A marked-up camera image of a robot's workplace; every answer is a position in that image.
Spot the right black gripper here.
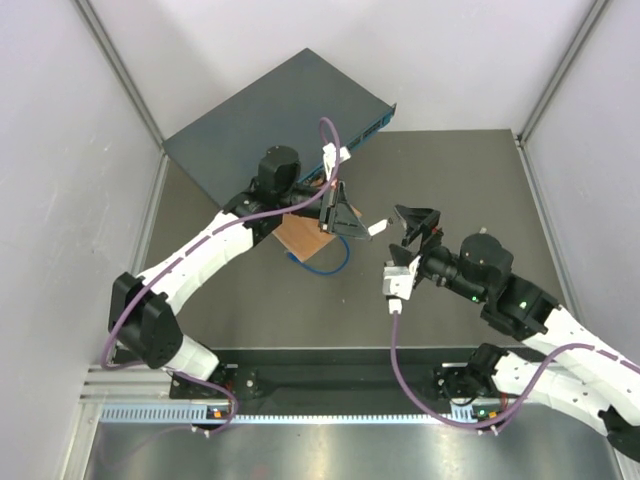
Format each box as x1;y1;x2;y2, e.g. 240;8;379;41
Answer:
389;204;488;304

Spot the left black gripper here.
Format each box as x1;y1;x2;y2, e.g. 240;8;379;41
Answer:
278;179;371;241

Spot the silver transceiver plug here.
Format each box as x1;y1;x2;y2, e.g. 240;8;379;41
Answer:
368;219;392;237

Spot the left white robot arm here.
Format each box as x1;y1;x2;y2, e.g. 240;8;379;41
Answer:
108;143;386;397

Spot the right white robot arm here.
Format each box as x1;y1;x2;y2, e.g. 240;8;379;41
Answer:
383;205;639;461

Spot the wooden board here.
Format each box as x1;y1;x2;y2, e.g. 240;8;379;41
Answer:
273;214;337;262

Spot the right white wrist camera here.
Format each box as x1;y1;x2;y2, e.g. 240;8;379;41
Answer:
382;261;416;315

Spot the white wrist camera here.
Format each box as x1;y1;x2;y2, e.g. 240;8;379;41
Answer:
382;261;416;315
322;142;351;179

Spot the blue ethernet cable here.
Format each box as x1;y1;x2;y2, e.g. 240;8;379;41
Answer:
284;234;351;276

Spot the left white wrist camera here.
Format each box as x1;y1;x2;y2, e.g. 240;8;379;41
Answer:
322;142;351;179

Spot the dark blue network switch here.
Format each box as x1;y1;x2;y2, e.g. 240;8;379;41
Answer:
163;48;396;205

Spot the aluminium frame rail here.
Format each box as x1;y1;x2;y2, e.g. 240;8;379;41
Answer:
80;365;172;402

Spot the grey slotted cable duct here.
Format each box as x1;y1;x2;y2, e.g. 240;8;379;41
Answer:
99;403;481;425

